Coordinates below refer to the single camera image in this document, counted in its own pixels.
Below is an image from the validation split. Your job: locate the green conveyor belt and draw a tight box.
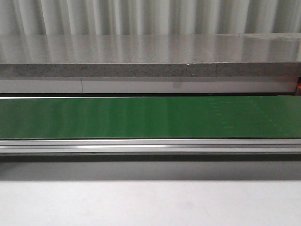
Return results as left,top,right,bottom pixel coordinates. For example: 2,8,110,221
0,96,301,139

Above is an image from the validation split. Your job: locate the grey speckled stone countertop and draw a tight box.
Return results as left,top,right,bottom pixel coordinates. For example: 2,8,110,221
0,33,301,78

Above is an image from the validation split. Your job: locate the white pleated curtain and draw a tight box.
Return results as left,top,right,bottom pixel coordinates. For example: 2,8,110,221
0,0,301,35

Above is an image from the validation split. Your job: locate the aluminium conveyor side rail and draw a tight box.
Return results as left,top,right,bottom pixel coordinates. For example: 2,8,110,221
0,138,301,162

